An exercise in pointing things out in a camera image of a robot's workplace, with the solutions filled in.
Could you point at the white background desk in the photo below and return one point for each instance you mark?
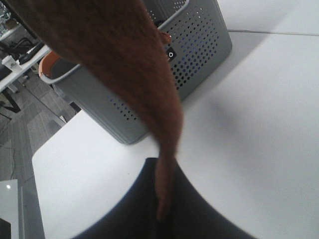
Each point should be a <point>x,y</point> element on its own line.
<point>24,48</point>

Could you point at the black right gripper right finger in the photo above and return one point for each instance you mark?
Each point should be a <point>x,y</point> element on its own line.
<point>193,218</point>

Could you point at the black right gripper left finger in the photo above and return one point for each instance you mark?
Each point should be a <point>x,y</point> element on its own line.
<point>134,216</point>

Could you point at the brown towel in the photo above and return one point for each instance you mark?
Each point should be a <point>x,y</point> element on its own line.
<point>119,44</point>

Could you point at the white paper cup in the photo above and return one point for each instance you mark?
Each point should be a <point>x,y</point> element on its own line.
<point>8,65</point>

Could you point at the grey perforated plastic basket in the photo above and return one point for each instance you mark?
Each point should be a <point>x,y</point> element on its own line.
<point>199,44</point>

